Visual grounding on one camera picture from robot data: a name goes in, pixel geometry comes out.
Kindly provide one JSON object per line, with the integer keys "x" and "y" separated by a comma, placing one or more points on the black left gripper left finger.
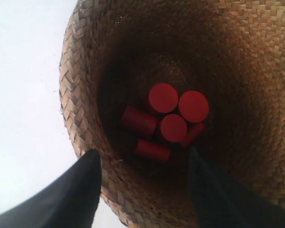
{"x": 69, "y": 202}

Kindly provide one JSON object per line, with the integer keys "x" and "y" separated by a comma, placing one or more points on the red cylinder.
{"x": 193, "y": 106}
{"x": 162, "y": 98}
{"x": 152, "y": 151}
{"x": 138, "y": 121}
{"x": 193, "y": 132}
{"x": 171, "y": 128}

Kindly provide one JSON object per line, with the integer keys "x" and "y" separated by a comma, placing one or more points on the brown woven straw basket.
{"x": 233, "y": 51}

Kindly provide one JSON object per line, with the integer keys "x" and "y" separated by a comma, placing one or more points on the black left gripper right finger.
{"x": 222, "y": 202}

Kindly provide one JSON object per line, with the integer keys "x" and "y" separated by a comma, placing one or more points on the red cylinder bottom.
{"x": 152, "y": 151}

